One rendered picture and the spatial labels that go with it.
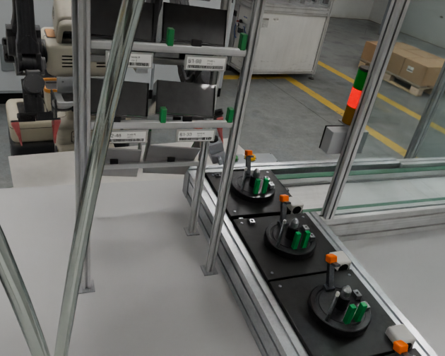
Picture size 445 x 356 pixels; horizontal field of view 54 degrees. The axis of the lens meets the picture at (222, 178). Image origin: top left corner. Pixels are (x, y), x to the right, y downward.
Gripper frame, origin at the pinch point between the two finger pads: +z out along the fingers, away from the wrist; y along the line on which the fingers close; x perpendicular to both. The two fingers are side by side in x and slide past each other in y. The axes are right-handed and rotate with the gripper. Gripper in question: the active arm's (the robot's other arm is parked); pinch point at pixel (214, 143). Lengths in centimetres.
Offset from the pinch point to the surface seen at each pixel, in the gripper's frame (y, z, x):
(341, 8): 470, -438, 805
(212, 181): -3.1, 9.4, 9.5
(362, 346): 14, 59, -31
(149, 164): -19.5, 4.1, -14.4
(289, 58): 164, -178, 384
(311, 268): 12.4, 42.2, -15.2
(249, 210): 4.2, 22.1, 0.5
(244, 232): -0.4, 28.3, -7.9
